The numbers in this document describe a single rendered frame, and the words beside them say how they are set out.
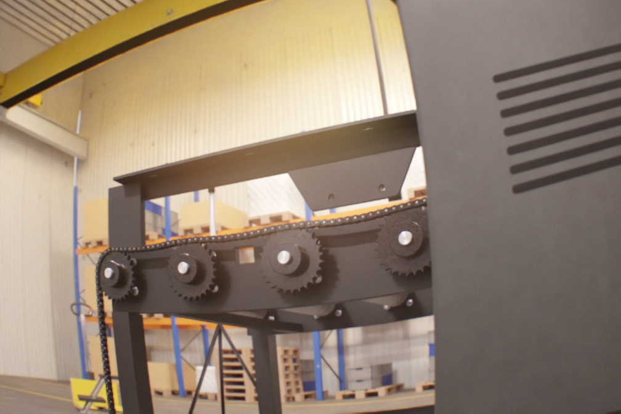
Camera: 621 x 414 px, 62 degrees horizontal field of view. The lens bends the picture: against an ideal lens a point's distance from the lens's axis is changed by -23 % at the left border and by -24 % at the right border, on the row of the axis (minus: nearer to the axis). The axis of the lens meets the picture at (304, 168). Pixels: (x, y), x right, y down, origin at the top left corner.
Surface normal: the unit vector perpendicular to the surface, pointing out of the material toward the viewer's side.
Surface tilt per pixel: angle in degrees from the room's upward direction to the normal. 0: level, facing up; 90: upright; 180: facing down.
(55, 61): 90
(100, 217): 90
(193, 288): 90
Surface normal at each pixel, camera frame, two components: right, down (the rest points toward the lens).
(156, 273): -0.40, -0.27
